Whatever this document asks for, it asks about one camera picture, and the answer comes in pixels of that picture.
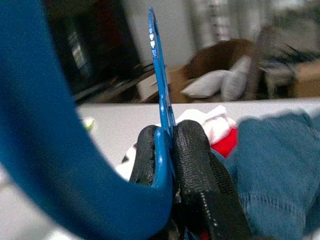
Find black TV stand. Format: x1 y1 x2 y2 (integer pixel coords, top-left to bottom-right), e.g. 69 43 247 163
72 62 163 104

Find brown chair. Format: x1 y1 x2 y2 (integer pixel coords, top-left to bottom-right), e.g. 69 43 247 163
186 38 261 103

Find teal blue knit garment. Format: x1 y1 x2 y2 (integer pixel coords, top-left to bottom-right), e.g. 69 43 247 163
214 112 320 240

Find black television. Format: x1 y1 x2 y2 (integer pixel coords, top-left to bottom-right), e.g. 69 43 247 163
44 0 141 97

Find grey pillow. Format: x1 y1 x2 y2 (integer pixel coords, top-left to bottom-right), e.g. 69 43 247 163
180 69 232 99
221 55 254 101

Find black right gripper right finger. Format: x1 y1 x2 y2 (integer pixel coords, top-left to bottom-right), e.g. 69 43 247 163
171 119 254 240

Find red garment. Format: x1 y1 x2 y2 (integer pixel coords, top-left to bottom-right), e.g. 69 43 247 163
211 127 238 160

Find cardboard box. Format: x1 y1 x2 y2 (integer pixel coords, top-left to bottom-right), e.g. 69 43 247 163
291 58 320 99

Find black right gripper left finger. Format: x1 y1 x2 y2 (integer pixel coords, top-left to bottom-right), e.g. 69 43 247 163
128 124 159 187

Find blue clothes hanger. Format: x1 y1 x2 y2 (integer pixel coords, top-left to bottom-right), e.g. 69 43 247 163
0 0 177 240

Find white black-striped garment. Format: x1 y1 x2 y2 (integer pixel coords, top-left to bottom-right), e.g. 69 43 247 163
121 104 238 181

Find white box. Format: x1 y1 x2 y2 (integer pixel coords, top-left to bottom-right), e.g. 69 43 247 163
136 72 161 101

